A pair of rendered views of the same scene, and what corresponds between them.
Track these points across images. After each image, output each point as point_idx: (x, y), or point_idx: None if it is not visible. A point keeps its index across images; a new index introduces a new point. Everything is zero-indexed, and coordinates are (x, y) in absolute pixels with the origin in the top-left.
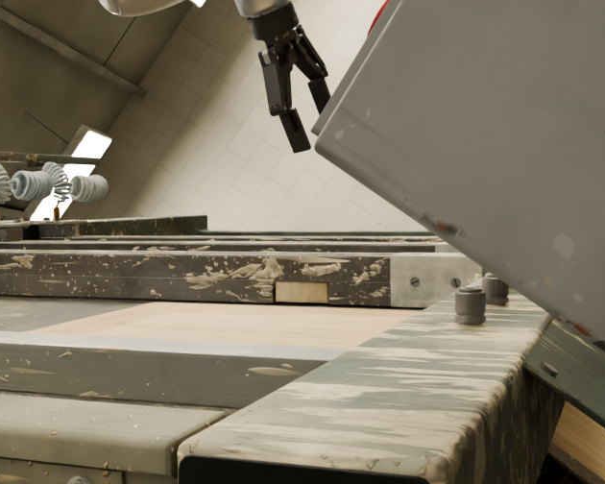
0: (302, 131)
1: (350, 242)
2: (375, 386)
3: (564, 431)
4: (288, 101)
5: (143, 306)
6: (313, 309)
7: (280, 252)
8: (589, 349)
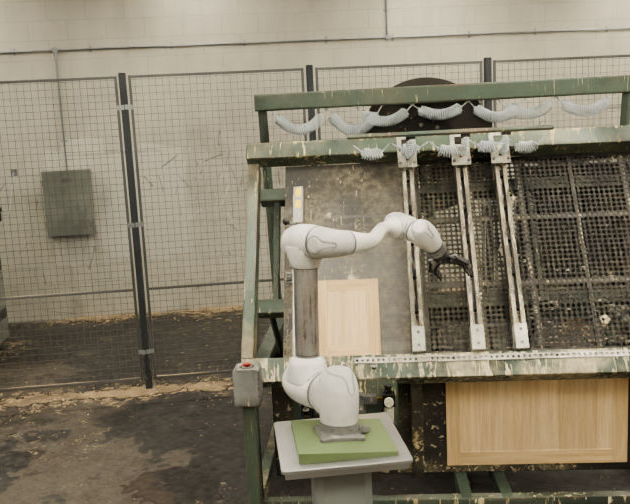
0: (438, 277)
1: (475, 293)
2: (267, 368)
3: (466, 382)
4: (433, 271)
5: (368, 281)
6: (375, 321)
7: (420, 290)
8: None
